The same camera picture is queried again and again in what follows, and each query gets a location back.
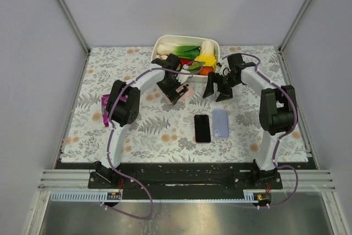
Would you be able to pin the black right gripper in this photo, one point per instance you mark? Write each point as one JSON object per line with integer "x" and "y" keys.
{"x": 220, "y": 86}

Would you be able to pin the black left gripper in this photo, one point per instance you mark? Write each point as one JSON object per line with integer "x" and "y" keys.
{"x": 170, "y": 86}

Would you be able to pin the lilac phone case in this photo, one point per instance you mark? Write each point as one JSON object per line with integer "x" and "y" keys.
{"x": 220, "y": 123}

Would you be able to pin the black phone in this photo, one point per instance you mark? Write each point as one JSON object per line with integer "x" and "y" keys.
{"x": 202, "y": 128}

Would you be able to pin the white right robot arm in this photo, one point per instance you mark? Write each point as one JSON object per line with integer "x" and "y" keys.
{"x": 278, "y": 115}

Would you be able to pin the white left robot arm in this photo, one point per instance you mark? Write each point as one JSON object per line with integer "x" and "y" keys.
{"x": 133, "y": 91}

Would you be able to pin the toy orange tomato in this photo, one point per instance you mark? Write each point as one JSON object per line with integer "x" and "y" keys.
{"x": 205, "y": 71}

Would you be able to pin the toy green bean pod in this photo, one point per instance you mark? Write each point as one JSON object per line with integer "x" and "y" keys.
{"x": 196, "y": 67}

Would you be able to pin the toy red chili pepper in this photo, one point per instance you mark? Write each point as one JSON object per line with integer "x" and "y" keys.
{"x": 184, "y": 64}

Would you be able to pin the toy napa cabbage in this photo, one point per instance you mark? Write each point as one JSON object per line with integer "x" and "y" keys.
{"x": 207, "y": 58}

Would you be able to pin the toy mushroom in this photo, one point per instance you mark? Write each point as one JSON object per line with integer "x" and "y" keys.
{"x": 163, "y": 57}

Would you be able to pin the toy bok choy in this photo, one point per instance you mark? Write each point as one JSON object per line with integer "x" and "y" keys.
{"x": 189, "y": 52}

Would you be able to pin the white rectangular food container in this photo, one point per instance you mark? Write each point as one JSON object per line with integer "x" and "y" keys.
{"x": 187, "y": 40}

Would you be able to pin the purple snack packet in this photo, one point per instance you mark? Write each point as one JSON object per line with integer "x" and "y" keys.
{"x": 104, "y": 111}

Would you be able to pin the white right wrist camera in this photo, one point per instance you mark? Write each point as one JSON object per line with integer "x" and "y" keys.
{"x": 222, "y": 69}

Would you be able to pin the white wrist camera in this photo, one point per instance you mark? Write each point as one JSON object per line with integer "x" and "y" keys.
{"x": 222, "y": 69}
{"x": 185, "y": 74}

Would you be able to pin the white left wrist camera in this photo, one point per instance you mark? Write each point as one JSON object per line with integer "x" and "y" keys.
{"x": 185, "y": 74}

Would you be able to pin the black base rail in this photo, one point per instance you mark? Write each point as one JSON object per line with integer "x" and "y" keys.
{"x": 183, "y": 181}

